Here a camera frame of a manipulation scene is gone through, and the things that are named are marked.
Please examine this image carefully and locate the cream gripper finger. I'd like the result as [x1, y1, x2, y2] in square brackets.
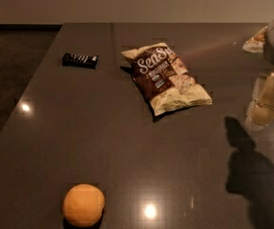
[244, 70, 274, 131]

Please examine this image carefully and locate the orange fruit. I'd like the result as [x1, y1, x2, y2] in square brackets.
[62, 184, 105, 227]

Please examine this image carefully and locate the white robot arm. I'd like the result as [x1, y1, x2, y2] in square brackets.
[242, 18, 274, 131]

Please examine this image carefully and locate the black rxbar chocolate bar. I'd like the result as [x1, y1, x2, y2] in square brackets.
[62, 52, 98, 69]

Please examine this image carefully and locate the small snack bag far right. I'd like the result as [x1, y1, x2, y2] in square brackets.
[242, 26, 268, 53]

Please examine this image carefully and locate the brown sea salt chip bag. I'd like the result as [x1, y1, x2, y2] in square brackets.
[121, 43, 213, 116]

